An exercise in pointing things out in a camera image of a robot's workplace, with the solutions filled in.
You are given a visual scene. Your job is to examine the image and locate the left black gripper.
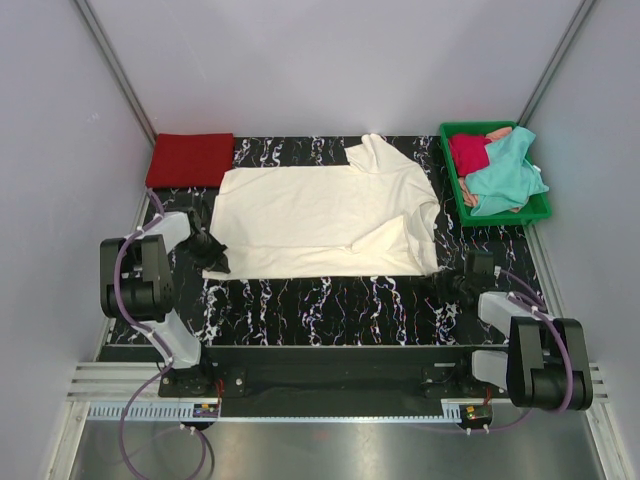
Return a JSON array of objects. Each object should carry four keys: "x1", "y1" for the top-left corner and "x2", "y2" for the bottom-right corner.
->
[{"x1": 181, "y1": 229, "x2": 230, "y2": 274}]

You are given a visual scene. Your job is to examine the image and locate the aluminium rail frame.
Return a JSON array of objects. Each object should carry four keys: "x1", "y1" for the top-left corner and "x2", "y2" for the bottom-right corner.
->
[{"x1": 64, "y1": 362, "x2": 612, "y2": 404}]

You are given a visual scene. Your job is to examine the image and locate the left aluminium corner post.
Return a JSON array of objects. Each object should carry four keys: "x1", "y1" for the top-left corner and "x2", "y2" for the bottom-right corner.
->
[{"x1": 71, "y1": 0, "x2": 157, "y2": 146}]

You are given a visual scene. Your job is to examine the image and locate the grey slotted cable duct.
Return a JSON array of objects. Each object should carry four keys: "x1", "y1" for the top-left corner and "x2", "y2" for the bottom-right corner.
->
[{"x1": 87, "y1": 401, "x2": 494, "y2": 425}]

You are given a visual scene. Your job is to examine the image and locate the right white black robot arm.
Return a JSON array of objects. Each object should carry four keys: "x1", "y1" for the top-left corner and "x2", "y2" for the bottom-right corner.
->
[{"x1": 433, "y1": 270, "x2": 594, "y2": 413}]

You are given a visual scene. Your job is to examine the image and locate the right aluminium corner post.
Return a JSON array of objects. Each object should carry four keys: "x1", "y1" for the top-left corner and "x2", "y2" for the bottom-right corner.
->
[{"x1": 517, "y1": 0, "x2": 599, "y2": 127}]

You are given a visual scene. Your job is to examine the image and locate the aluminium corner post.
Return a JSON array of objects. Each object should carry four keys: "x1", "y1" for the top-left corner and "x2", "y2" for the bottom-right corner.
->
[
  {"x1": 71, "y1": 0, "x2": 157, "y2": 146},
  {"x1": 517, "y1": 0, "x2": 599, "y2": 127}
]

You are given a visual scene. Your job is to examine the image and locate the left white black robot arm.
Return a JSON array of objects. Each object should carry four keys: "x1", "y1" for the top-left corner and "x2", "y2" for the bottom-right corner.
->
[{"x1": 99, "y1": 208, "x2": 230, "y2": 397}]

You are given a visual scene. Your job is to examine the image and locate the folded red t shirt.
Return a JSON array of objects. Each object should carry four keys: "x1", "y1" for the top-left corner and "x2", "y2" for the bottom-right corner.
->
[{"x1": 145, "y1": 133, "x2": 235, "y2": 189}]

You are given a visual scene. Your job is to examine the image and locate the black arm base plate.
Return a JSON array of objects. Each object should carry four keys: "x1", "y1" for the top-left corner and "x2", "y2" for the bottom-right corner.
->
[{"x1": 159, "y1": 346, "x2": 506, "y2": 413}]

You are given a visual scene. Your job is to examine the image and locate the teal t shirt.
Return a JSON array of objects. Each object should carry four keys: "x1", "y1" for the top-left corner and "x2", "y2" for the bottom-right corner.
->
[{"x1": 465, "y1": 126, "x2": 549, "y2": 217}]

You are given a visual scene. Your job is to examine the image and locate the salmon pink t shirt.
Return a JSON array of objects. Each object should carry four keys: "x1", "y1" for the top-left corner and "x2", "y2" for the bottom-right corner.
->
[{"x1": 458, "y1": 127, "x2": 512, "y2": 207}]

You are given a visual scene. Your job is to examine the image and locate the magenta t shirt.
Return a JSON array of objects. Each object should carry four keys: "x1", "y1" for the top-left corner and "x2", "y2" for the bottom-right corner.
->
[{"x1": 448, "y1": 133, "x2": 491, "y2": 177}]

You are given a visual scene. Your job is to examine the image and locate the cream white t shirt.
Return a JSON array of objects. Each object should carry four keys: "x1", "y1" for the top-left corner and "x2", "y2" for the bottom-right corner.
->
[{"x1": 208, "y1": 134, "x2": 440, "y2": 280}]

